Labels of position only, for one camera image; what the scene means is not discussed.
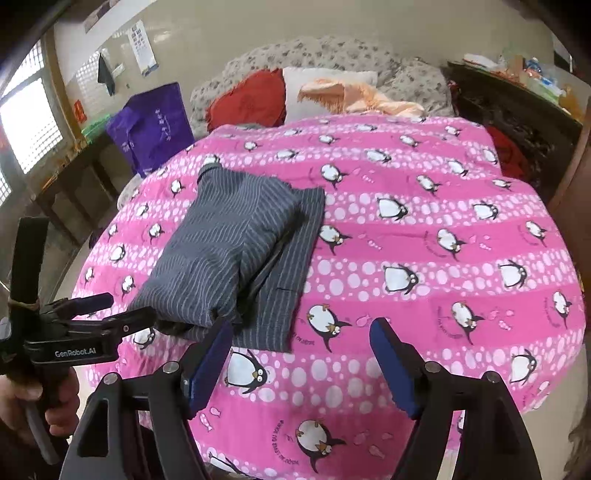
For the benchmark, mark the brown wooden door frame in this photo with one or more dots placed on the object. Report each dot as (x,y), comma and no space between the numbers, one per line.
(572,180)

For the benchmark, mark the grey striped jacket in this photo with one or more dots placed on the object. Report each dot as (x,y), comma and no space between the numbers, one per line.
(221,240)

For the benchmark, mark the dark carved wooden cabinet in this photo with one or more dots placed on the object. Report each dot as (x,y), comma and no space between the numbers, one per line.
(521,115)

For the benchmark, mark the red pillow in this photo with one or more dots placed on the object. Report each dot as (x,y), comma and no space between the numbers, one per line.
(249,99)

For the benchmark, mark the window with lattice grille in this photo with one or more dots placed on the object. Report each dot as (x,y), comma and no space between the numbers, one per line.
(27,124)

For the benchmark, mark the person's left hand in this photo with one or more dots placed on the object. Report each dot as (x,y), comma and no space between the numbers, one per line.
(11,406)

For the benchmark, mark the grey floral sofa cover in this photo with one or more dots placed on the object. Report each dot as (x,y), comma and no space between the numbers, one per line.
(323,53)

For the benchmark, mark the pile of assorted packets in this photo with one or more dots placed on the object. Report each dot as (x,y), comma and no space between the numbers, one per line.
(531,76)

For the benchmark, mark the green packets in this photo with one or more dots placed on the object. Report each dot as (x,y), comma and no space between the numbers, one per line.
(96,127)

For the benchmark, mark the dark wooden side table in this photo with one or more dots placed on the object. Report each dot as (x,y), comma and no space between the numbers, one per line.
(69,175)

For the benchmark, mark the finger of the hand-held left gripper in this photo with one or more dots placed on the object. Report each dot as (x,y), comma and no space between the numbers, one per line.
(134,319)
(92,302)

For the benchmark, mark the wall calendar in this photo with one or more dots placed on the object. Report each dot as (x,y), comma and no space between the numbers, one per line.
(143,48)

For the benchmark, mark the pink penguin printed blanket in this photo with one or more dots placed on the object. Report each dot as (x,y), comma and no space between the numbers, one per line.
(415,240)

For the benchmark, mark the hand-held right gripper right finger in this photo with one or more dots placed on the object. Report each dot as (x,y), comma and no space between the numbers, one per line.
(392,364)

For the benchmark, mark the white pillow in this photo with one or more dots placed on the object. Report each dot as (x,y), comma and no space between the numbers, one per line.
(295,92)

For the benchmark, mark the purple bag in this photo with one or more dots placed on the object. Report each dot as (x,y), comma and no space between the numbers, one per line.
(152,124)

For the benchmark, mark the small red wall sign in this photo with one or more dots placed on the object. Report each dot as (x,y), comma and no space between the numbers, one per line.
(81,110)

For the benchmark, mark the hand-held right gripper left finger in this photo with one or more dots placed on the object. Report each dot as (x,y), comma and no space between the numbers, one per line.
(210,364)

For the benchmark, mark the peach fringed scarf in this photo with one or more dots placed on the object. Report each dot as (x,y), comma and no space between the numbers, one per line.
(332,90)

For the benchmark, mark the dark hanging cloth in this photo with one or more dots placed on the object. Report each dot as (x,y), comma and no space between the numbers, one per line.
(107,74)

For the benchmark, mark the red cloth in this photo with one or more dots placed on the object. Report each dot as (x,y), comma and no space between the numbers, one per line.
(508,152)

